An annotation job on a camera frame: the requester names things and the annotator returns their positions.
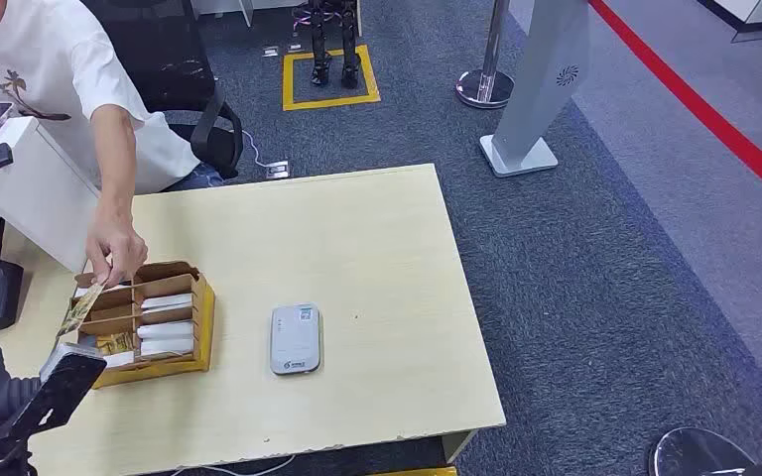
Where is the person's left hand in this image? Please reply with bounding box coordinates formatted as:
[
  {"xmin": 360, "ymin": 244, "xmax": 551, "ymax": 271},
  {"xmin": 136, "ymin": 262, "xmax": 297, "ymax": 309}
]
[{"xmin": 84, "ymin": 213, "xmax": 150, "ymax": 291}]

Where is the cardboard card organizer box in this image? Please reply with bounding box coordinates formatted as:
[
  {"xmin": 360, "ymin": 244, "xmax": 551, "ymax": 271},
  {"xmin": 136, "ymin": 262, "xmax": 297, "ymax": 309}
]
[{"xmin": 68, "ymin": 260, "xmax": 216, "ymax": 390}]

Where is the grey white card reader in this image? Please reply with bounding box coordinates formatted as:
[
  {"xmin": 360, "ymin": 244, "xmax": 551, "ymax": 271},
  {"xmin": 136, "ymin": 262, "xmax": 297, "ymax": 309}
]
[{"xmin": 269, "ymin": 301, "xmax": 323, "ymax": 377}]

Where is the person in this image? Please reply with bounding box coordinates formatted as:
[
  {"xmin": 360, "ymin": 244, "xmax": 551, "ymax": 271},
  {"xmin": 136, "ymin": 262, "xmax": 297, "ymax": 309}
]
[{"xmin": 0, "ymin": 0, "xmax": 224, "ymax": 195}]

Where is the white counter box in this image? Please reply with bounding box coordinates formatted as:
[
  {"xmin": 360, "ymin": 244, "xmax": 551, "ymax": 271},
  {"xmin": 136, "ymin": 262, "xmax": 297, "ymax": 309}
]
[{"xmin": 0, "ymin": 116, "xmax": 101, "ymax": 274}]

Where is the black office chair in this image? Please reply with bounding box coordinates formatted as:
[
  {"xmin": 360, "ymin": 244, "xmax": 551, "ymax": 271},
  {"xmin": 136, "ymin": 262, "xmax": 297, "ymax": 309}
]
[{"xmin": 81, "ymin": 0, "xmax": 245, "ymax": 179}]

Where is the white desk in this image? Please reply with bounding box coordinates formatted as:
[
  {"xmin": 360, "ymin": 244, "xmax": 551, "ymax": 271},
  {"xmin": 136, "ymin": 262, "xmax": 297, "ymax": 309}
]
[{"xmin": 190, "ymin": 0, "xmax": 310, "ymax": 29}]

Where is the black humanoid robot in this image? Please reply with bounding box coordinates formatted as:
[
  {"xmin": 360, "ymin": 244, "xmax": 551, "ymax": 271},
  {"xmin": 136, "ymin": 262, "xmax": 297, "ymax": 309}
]
[{"xmin": 292, "ymin": 0, "xmax": 364, "ymax": 90}]

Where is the yellow floor tape outline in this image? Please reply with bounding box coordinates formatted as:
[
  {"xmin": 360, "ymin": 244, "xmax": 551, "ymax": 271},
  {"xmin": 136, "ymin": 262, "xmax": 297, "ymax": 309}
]
[{"xmin": 367, "ymin": 466, "xmax": 459, "ymax": 476}]

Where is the white table leg panel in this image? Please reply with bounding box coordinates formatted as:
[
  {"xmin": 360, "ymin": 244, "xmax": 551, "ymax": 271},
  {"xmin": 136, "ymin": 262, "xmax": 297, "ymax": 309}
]
[{"xmin": 442, "ymin": 429, "xmax": 477, "ymax": 464}]

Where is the grey kiosk stand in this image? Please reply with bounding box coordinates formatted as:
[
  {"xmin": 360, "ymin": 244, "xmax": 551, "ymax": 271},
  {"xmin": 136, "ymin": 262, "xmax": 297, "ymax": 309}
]
[{"xmin": 479, "ymin": 0, "xmax": 592, "ymax": 179}]

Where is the chrome round base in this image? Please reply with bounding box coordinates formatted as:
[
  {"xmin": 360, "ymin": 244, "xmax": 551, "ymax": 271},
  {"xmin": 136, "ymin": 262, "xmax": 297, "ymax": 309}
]
[{"xmin": 648, "ymin": 426, "xmax": 757, "ymax": 476}]

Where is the white floor cable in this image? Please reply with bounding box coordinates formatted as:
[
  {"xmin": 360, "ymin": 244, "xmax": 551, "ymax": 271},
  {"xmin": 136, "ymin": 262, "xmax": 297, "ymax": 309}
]
[{"xmin": 241, "ymin": 129, "xmax": 271, "ymax": 171}]

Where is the white cable under table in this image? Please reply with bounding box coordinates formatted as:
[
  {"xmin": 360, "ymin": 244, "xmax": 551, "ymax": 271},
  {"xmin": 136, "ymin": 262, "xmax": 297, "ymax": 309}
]
[{"xmin": 170, "ymin": 454, "xmax": 297, "ymax": 476}]

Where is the chrome stanchion post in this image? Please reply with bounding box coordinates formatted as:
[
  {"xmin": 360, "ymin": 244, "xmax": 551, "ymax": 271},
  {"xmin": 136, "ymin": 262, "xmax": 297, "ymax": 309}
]
[{"xmin": 454, "ymin": 0, "xmax": 516, "ymax": 110}]

